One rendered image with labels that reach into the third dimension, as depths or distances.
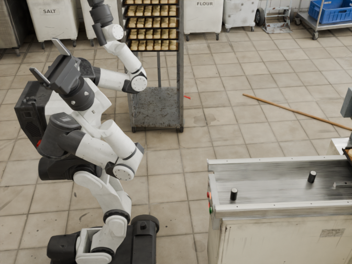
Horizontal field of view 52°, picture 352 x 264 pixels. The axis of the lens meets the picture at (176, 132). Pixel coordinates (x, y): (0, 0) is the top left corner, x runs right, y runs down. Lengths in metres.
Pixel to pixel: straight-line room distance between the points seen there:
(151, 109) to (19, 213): 1.46
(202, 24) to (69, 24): 1.72
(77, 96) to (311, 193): 1.22
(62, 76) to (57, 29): 4.00
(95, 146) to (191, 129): 2.20
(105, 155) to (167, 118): 2.07
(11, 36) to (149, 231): 3.27
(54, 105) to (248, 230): 1.01
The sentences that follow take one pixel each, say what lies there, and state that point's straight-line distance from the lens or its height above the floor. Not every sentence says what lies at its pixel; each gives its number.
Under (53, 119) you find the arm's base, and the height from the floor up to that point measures 1.40.
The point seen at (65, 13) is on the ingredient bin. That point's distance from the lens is 4.95.
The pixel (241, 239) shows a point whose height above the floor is 0.69.
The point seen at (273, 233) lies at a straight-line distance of 1.81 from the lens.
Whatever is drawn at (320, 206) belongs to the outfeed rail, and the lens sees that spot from 1.74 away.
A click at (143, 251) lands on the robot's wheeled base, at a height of 0.19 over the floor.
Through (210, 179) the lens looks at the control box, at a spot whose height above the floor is 0.84.
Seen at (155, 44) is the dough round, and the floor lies 0.88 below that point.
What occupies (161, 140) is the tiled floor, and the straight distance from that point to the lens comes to 3.33.
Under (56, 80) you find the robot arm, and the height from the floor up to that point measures 1.65.
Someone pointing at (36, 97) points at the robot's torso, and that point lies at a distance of 1.54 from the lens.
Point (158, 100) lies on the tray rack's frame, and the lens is 3.58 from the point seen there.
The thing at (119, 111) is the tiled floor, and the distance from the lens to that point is 3.73.
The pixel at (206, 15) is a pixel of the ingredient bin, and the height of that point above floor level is 0.37.
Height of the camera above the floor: 2.16
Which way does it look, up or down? 39 degrees down
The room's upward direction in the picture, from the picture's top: 1 degrees counter-clockwise
